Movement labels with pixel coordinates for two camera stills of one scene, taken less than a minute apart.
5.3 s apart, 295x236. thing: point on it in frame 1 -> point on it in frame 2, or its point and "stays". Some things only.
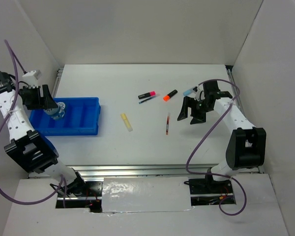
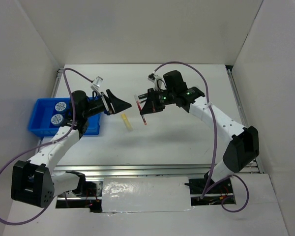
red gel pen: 168,117 -> 138,104
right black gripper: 188,102 -> 151,105
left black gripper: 47,102 -> 111,104
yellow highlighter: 126,122 stays
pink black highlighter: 150,94 stays
